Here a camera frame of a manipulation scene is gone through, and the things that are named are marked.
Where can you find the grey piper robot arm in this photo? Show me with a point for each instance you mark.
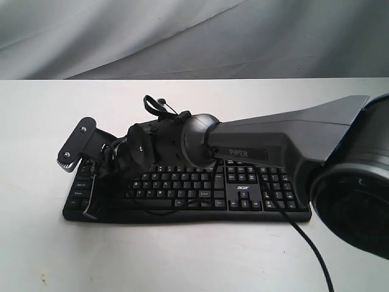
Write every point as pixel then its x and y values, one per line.
pixel 336 155

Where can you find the grey backdrop cloth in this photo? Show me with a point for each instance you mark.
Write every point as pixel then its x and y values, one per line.
pixel 129 40

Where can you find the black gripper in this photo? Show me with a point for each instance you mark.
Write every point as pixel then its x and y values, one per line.
pixel 108 167

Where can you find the black acer keyboard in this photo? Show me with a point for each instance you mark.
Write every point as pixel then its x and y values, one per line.
pixel 234 192

